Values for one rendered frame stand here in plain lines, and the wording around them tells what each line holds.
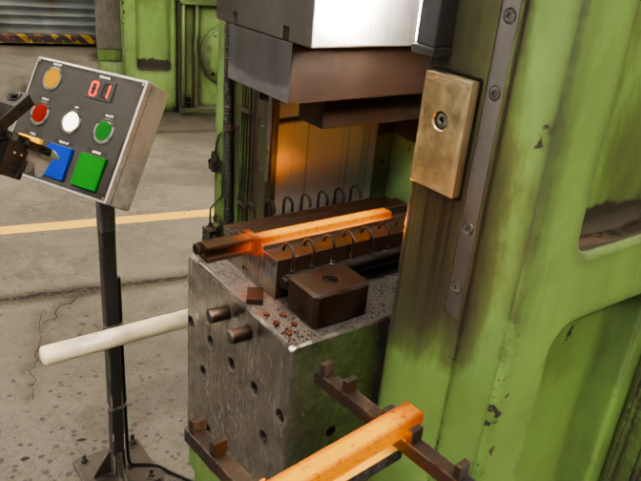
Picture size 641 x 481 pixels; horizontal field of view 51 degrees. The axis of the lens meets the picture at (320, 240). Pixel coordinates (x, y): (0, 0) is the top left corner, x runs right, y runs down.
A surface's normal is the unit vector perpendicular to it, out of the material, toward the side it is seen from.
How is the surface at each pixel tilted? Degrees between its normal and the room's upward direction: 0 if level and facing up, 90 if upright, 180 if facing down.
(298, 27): 90
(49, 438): 0
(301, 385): 90
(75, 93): 60
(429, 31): 90
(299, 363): 90
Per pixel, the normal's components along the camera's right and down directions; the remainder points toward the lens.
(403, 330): -0.81, 0.18
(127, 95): -0.38, -0.17
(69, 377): 0.09, -0.90
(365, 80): 0.58, 0.39
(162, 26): 0.30, 0.42
